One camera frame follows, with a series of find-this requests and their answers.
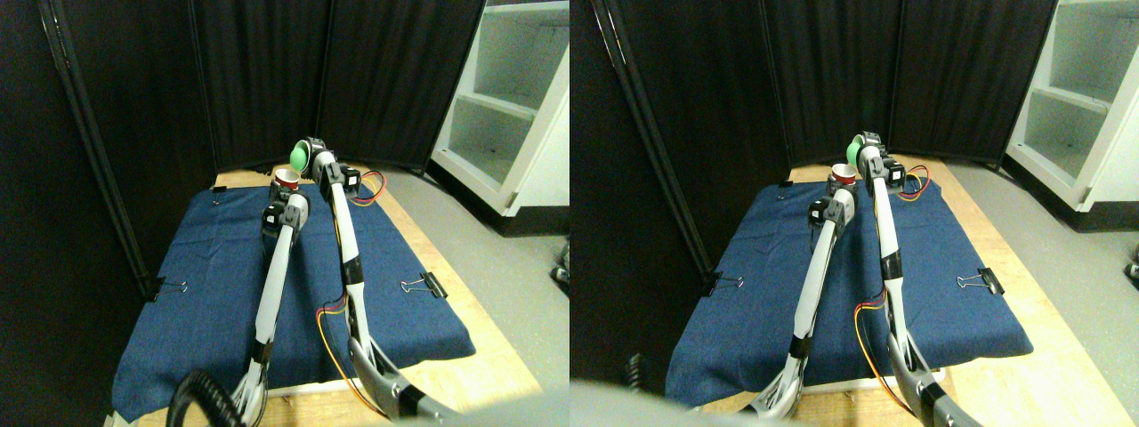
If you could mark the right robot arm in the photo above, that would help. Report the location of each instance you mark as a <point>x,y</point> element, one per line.
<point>343,222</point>
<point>884,222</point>

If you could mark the green ball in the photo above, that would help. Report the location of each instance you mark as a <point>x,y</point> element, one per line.
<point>853,153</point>
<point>297,157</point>

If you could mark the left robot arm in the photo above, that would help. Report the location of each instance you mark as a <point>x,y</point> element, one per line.
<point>814,285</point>
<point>274,285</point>

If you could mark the low white table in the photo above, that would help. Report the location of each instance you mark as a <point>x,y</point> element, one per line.
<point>845,386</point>

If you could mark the dark blue cloth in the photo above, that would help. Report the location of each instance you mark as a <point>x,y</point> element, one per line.
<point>205,294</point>
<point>747,294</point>

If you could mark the white shelf unit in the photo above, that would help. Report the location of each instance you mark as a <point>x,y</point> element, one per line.
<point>525,151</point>
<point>1094,133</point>

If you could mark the curtain stand pole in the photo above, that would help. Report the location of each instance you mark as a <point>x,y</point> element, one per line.
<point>651,133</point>
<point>93,142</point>

